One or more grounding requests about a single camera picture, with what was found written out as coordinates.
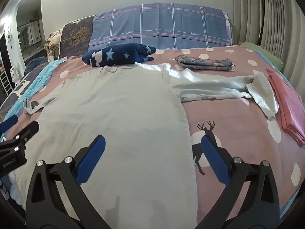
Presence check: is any blue plaid pillow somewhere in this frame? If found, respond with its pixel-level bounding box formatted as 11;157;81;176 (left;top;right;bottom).
88;3;233;50

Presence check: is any grey pleated curtain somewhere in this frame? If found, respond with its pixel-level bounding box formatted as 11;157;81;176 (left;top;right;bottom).
231;0;304;95

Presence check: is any green sheet edge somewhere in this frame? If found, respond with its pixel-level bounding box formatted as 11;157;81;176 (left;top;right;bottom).
239;42;284;71

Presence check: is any navy star fleece garment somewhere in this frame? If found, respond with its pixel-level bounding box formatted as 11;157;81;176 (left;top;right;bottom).
82;43;156;67

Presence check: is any folded pink garment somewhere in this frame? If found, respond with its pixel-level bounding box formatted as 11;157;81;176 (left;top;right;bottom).
266;68;304;147

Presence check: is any dark brown tree-print pillow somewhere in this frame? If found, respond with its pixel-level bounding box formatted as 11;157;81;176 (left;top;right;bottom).
59;15;95;58

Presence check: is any light grey long-sleeve shirt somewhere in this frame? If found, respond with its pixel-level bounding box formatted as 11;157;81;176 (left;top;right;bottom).
16;63;279;228

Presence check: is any pink polka-dot deer bedspread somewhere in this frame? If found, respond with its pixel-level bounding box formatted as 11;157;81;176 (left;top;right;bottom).
0;46;305;222

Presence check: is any folded floral teal garment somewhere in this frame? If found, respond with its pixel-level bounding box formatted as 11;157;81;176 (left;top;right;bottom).
175;55;234;71

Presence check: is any beige crumpled cloth pile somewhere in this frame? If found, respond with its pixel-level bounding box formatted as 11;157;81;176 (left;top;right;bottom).
44;30;62;62

